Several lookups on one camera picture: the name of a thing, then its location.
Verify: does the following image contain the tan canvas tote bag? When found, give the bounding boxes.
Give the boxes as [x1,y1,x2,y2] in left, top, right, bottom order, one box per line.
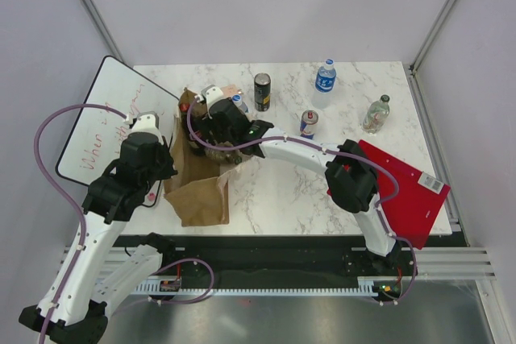
[164,89,230,227]

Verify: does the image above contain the large blue-label water bottle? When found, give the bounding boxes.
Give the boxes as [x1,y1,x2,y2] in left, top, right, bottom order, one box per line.
[312,59,337,110]

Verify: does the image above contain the clear glass bottle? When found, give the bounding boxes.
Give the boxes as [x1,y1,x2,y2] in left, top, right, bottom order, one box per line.
[362,94,390,134]
[204,147,243,165]

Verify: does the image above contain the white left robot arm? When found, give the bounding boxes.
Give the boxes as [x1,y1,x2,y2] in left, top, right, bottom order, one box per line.
[19,132,177,343]

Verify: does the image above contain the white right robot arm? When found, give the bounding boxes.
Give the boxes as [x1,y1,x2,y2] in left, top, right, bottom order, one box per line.
[186,98,401,275]

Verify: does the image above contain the small blue-label water bottle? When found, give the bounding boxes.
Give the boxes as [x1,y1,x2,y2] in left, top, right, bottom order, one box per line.
[231,94,249,114]

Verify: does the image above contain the pink power cube adapter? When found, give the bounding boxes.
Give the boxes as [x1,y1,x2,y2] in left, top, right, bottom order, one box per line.
[221,85,243,97]

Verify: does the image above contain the white whiteboard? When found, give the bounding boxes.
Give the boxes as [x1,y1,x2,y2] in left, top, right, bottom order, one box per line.
[56,56,178,185]

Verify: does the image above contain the black Schweppes can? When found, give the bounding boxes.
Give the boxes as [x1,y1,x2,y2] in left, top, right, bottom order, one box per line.
[254,73,271,112]

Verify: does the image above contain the Red Bull can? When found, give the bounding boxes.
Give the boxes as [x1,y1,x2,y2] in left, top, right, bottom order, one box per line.
[299,110,319,139]

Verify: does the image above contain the red plastic clipboard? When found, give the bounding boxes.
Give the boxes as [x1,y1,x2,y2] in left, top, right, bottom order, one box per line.
[359,140,451,249]

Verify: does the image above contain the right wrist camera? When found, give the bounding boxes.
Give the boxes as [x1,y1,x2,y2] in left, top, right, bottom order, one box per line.
[195,85,225,107]

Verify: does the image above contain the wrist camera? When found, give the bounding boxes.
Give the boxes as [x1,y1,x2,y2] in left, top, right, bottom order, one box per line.
[195,85,225,107]
[123,111,162,142]

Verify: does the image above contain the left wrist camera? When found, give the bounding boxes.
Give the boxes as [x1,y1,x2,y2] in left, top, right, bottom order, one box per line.
[123,111,162,142]

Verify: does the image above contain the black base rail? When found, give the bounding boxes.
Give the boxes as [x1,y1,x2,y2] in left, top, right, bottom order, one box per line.
[120,233,420,291]

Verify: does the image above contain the white slotted cable duct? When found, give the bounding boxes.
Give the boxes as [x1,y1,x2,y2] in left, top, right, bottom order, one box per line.
[131,276,402,297]

